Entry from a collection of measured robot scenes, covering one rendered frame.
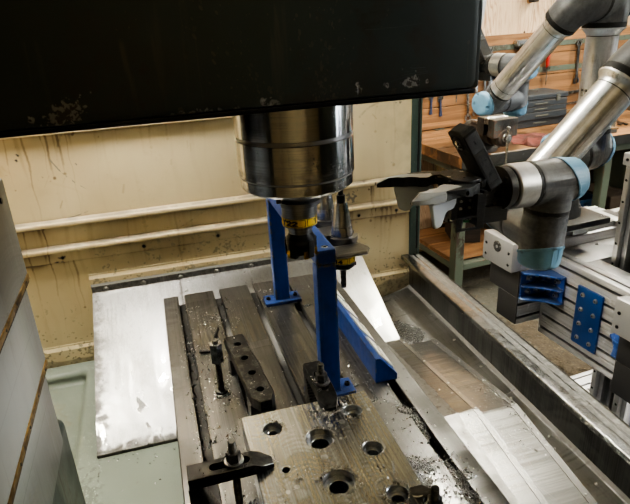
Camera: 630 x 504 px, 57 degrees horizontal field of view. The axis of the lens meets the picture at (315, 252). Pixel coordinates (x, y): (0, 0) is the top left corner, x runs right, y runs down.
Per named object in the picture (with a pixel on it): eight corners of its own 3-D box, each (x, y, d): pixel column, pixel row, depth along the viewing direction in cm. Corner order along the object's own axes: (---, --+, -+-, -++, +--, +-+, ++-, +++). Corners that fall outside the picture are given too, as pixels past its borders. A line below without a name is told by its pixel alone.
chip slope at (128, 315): (360, 308, 211) (359, 242, 201) (454, 430, 149) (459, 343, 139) (106, 355, 190) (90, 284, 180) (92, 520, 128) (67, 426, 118)
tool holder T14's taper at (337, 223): (327, 233, 115) (325, 200, 113) (346, 228, 117) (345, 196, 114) (336, 240, 111) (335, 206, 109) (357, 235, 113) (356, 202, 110)
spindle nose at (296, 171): (225, 179, 84) (216, 95, 80) (324, 163, 90) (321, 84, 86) (262, 209, 71) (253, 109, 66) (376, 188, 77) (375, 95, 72)
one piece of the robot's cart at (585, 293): (572, 339, 167) (580, 283, 160) (596, 354, 159) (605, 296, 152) (568, 340, 166) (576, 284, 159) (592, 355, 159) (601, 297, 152)
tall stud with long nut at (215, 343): (227, 387, 124) (220, 335, 119) (229, 394, 121) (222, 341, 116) (214, 390, 123) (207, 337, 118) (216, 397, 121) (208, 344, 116)
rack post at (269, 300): (297, 293, 163) (290, 192, 152) (302, 301, 158) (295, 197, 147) (262, 299, 161) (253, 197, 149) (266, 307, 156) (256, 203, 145)
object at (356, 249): (363, 244, 113) (363, 240, 113) (373, 254, 108) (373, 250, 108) (329, 250, 111) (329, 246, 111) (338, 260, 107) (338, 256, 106)
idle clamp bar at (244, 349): (246, 356, 134) (243, 332, 132) (281, 424, 112) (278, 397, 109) (225, 361, 133) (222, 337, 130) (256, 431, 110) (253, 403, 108)
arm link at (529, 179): (544, 167, 91) (510, 156, 98) (521, 170, 90) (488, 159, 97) (538, 212, 94) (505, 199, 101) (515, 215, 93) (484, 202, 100)
